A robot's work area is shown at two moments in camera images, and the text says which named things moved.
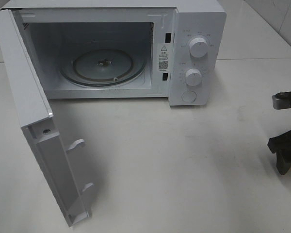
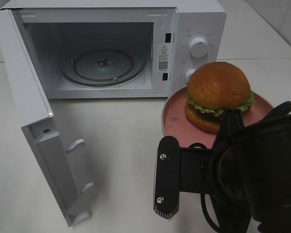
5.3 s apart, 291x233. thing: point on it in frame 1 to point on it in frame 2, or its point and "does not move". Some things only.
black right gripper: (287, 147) to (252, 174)
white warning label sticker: (164, 57) does not move
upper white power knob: (198, 47) does not move
